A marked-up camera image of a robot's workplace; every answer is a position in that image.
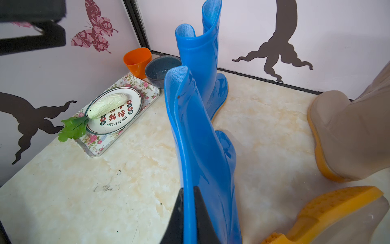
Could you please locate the standing blue rain boot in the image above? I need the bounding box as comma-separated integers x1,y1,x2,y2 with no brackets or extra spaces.
175,0,229,120

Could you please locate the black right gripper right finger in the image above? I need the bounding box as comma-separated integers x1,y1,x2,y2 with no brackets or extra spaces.
194,186,220,244

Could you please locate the black left corner post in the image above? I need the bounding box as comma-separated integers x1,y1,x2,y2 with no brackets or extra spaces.
122,0,150,49

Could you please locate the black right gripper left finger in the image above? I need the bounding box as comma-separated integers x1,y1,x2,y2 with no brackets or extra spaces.
160,188,184,244

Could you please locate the floral tray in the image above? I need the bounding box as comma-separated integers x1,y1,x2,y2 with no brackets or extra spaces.
75,73,160,157

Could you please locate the orange cup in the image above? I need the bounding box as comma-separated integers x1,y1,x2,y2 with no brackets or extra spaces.
123,47,152,79

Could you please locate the blue rain boot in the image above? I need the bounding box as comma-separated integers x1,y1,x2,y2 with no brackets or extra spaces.
175,0,229,120
164,66,242,244

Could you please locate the beige rain boot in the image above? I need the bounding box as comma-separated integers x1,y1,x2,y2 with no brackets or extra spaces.
263,186,390,244
307,64,390,183

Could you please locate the standing beige rain boot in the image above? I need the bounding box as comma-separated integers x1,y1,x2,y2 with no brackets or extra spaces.
307,64,390,183

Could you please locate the dark blue bowl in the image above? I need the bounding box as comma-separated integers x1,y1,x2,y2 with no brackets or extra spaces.
145,56,181,89

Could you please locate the white printed plate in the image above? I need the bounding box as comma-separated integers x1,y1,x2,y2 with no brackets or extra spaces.
85,87,142,135

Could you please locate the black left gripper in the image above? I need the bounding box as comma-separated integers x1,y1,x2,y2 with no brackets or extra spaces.
1,0,67,56

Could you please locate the toy white radish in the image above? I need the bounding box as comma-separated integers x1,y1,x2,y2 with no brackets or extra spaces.
58,93,128,142

